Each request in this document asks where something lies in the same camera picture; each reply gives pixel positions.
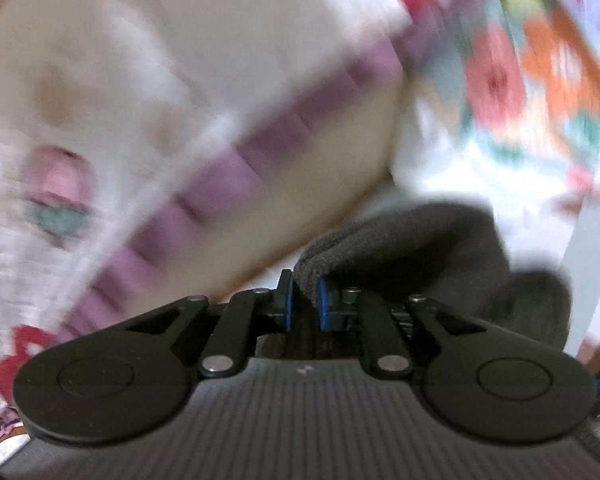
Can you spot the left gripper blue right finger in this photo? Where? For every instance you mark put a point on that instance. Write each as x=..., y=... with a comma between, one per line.
x=336, y=307

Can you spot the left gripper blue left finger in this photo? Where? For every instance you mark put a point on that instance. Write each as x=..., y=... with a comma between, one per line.
x=275, y=305

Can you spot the dark brown knit sweater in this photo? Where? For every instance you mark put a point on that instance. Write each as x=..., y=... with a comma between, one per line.
x=449, y=252

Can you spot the white quilt with red bears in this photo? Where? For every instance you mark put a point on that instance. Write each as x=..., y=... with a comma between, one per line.
x=109, y=107

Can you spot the floral print bedsheet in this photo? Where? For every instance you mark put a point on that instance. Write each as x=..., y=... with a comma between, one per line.
x=502, y=107

